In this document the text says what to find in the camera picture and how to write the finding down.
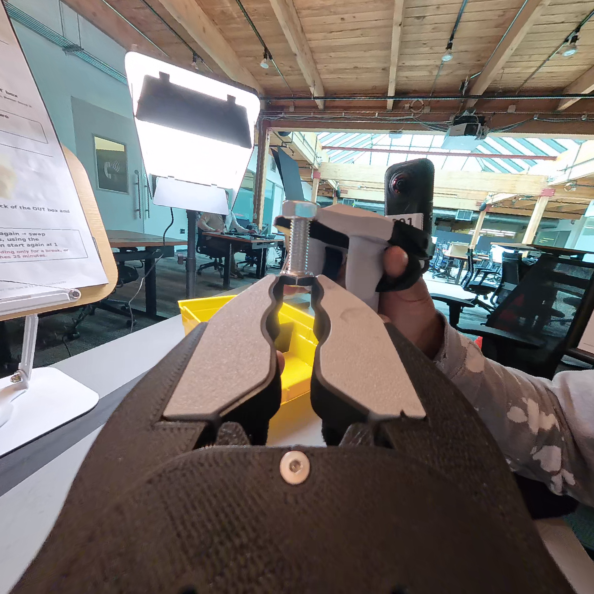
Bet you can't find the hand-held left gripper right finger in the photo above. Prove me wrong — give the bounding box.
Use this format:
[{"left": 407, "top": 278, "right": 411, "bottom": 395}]
[{"left": 310, "top": 275, "right": 428, "bottom": 424}]

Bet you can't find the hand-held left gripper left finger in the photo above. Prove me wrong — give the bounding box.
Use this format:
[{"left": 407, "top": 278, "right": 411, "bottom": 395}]
[{"left": 163, "top": 276, "right": 283, "bottom": 424}]

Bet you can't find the steel hex bolt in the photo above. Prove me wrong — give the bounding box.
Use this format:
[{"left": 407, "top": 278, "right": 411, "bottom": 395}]
[{"left": 276, "top": 218, "right": 317, "bottom": 287}]

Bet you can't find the yellow plastic bin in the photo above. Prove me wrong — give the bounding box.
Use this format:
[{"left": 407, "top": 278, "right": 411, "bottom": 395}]
[{"left": 178, "top": 295, "right": 321, "bottom": 420}]

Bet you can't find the person's right forearm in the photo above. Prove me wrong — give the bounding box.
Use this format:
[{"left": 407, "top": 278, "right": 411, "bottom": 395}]
[{"left": 434, "top": 316, "right": 594, "bottom": 506}]

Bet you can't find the person's right hand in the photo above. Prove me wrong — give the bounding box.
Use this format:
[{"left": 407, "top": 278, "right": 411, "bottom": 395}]
[{"left": 377, "top": 244, "right": 449, "bottom": 361}]

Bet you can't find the dark top desk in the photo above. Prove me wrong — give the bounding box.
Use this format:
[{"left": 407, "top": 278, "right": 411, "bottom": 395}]
[{"left": 202, "top": 230, "right": 284, "bottom": 288}]

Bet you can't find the ceiling projector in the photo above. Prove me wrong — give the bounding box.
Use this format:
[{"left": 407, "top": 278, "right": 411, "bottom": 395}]
[{"left": 441, "top": 111, "right": 488, "bottom": 150}]

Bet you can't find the row of black office chairs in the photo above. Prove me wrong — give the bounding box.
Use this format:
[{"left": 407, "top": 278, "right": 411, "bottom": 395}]
[{"left": 429, "top": 241, "right": 506, "bottom": 298}]

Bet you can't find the studio light panel on stand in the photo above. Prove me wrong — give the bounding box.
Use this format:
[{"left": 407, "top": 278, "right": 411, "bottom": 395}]
[{"left": 124, "top": 50, "right": 261, "bottom": 300}]

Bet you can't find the tall wooden desk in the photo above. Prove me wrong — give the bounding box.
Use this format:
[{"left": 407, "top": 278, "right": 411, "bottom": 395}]
[{"left": 492, "top": 242, "right": 594, "bottom": 256}]

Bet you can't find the brown top desk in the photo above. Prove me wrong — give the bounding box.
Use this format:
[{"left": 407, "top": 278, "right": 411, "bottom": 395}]
[{"left": 107, "top": 230, "right": 188, "bottom": 321}]

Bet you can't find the black mesh office chair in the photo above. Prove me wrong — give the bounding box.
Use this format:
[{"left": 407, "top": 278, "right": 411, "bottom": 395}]
[{"left": 432, "top": 253, "right": 594, "bottom": 379}]

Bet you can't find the wooden document stand white base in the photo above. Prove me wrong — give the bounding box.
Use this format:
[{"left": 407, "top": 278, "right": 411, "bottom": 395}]
[{"left": 0, "top": 144, "right": 118, "bottom": 458}]

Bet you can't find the grey door with dark window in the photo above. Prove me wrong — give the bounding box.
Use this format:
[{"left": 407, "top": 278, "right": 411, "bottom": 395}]
[{"left": 70, "top": 97, "right": 154, "bottom": 233}]

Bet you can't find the printed instruction sheet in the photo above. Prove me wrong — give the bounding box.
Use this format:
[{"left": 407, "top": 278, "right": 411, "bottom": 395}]
[{"left": 0, "top": 5, "right": 109, "bottom": 291}]

